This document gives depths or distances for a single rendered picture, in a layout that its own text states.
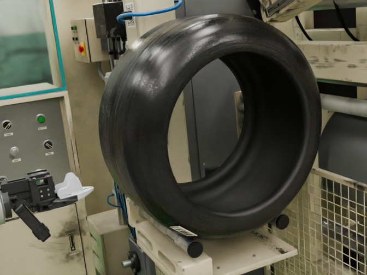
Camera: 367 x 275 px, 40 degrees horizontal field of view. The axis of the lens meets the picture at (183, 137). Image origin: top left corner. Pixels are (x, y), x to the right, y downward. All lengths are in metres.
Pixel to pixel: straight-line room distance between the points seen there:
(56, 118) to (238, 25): 0.91
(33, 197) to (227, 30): 0.60
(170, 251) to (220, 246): 0.20
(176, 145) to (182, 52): 0.54
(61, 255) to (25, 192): 0.83
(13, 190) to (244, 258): 0.68
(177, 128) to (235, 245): 0.42
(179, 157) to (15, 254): 0.72
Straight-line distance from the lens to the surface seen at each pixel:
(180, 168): 1.67
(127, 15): 1.56
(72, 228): 1.99
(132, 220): 1.62
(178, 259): 1.38
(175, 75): 1.16
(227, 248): 1.55
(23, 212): 1.23
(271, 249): 1.53
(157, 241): 1.49
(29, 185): 1.21
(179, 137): 1.64
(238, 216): 1.32
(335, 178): 1.53
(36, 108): 1.90
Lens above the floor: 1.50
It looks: 14 degrees down
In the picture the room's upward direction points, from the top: 6 degrees counter-clockwise
